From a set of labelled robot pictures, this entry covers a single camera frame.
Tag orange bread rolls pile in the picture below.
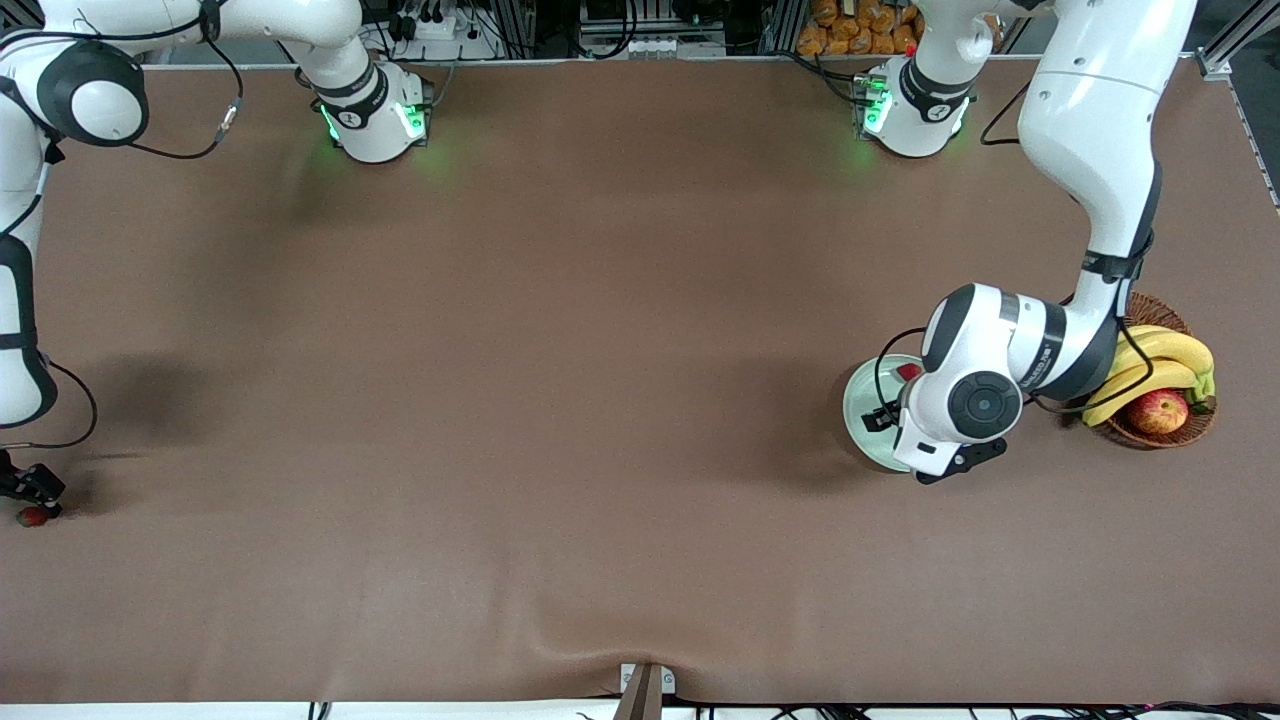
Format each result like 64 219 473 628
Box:
797 0 926 57

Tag light green round plate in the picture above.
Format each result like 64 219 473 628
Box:
842 354 926 474

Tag brown wicker basket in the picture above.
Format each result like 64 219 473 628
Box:
1085 292 1218 450

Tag long white power strip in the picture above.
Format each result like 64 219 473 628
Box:
580 35 728 58

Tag aluminium frame profile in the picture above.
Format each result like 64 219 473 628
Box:
1197 0 1280 81

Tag brown table cloth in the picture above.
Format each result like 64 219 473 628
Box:
0 55 1280 706

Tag red yellow apple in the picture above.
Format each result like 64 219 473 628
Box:
1127 389 1190 436

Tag yellow banana bunch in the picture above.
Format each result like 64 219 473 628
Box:
1082 325 1217 429

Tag white power strip with plugs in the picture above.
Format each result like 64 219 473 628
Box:
385 5 481 43

